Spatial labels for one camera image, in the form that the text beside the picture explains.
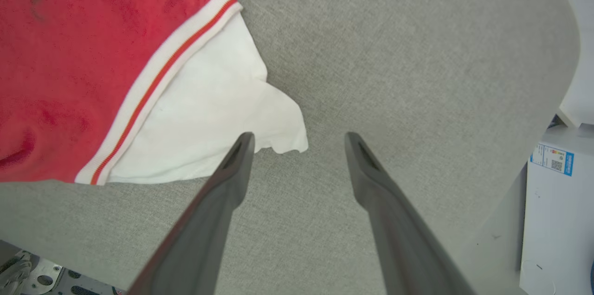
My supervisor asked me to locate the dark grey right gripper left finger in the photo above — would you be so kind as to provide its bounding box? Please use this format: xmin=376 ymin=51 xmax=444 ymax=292
xmin=128 ymin=132 xmax=256 ymax=295

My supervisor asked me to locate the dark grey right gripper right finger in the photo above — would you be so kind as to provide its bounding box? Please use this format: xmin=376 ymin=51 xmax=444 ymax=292
xmin=344 ymin=132 xmax=476 ymax=295

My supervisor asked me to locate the red sports jersey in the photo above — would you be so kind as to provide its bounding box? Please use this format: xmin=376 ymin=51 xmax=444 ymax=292
xmin=0 ymin=0 xmax=244 ymax=186

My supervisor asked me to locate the white cloth garment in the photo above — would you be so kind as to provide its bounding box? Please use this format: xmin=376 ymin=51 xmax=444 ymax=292
xmin=107 ymin=11 xmax=309 ymax=185

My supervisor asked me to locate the white appliance box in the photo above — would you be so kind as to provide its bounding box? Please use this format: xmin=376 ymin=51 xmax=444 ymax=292
xmin=519 ymin=124 xmax=594 ymax=295

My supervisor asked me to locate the blue and white sticker label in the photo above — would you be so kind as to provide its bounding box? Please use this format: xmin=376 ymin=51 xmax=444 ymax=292
xmin=530 ymin=143 xmax=575 ymax=177

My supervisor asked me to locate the white cabinet edge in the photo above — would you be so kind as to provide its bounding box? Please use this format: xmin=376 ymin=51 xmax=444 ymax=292
xmin=543 ymin=0 xmax=594 ymax=129

